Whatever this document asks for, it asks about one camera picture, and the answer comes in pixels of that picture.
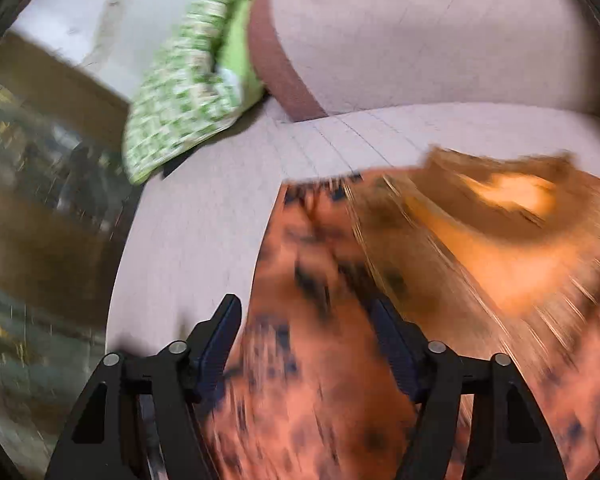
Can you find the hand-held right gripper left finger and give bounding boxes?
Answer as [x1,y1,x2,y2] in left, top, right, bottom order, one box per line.
[45,293,243,480]

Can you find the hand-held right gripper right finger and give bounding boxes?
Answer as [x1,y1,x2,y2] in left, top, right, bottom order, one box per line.
[369,296,569,480]

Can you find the orange black floral garment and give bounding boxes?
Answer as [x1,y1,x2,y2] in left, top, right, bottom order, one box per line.
[195,146,600,480]

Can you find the wooden glass-door cabinet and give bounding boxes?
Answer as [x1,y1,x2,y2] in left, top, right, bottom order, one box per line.
[0,30,137,411]

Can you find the green checked cushion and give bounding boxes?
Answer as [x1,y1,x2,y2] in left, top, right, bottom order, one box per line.
[121,0,269,186]

